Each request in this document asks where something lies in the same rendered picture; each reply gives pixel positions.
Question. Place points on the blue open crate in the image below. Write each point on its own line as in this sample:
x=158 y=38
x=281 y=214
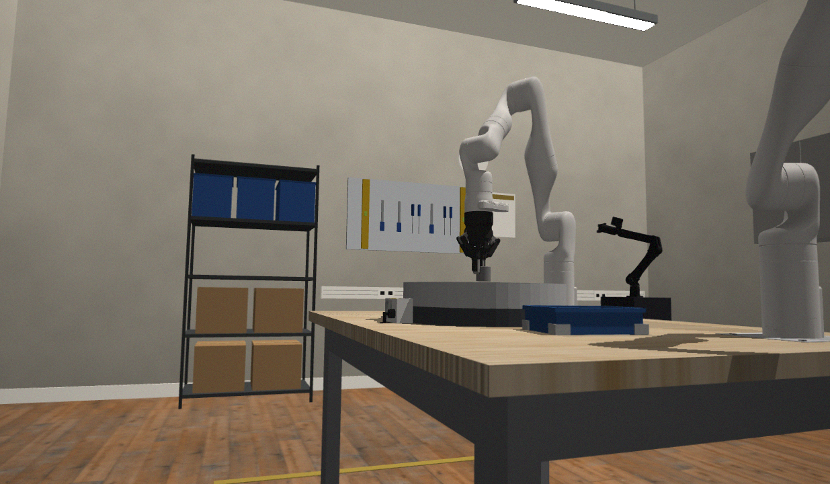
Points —
x=585 y=320

